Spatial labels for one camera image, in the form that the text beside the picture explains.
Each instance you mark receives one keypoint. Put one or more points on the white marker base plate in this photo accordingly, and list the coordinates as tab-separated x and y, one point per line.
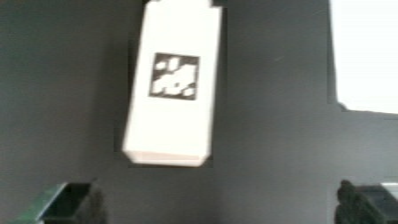
364	45

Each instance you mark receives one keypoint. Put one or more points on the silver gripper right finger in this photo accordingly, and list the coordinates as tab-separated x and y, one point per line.
367	203

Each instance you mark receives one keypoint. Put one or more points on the far left white table leg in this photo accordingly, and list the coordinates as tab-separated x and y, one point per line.
167	135

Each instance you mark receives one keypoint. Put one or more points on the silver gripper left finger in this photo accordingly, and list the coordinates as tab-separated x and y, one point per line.
69	204

